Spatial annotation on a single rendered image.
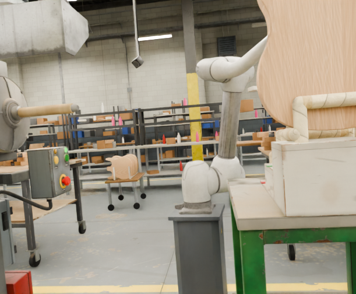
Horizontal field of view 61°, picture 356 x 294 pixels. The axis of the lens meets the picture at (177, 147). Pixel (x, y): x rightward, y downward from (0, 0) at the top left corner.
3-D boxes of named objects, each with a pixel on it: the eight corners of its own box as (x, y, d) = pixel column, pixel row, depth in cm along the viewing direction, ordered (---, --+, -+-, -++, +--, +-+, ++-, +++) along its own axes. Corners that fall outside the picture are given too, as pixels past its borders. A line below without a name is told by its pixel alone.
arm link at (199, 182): (178, 199, 175) (175, 161, 174) (204, 194, 183) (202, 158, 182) (191, 205, 161) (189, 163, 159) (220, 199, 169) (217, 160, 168)
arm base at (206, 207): (179, 205, 184) (178, 196, 184) (215, 205, 178) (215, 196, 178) (171, 214, 166) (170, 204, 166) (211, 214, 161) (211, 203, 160)
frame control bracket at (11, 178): (3, 184, 113) (2, 174, 113) (32, 177, 132) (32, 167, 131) (13, 184, 112) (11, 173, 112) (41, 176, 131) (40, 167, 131)
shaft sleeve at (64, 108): (21, 119, 101) (16, 111, 98) (25, 113, 103) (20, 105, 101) (72, 115, 98) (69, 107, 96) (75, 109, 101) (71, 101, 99)
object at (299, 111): (296, 143, 71) (293, 102, 71) (292, 142, 75) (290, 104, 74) (310, 142, 71) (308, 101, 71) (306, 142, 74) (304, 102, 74)
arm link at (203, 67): (210, 55, 144) (232, 56, 151) (190, 55, 160) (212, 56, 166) (208, 83, 148) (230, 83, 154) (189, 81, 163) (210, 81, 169)
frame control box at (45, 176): (-10, 219, 120) (-17, 153, 118) (24, 205, 141) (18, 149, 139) (49, 216, 117) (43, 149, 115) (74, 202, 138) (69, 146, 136)
